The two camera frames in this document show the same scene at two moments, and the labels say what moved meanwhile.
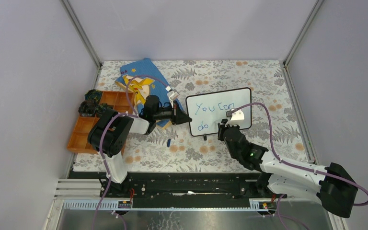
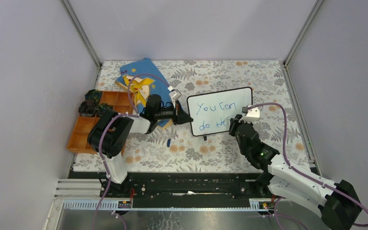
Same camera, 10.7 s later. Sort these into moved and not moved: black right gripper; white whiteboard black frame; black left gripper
Moved: black right gripper
Not moved: black left gripper; white whiteboard black frame
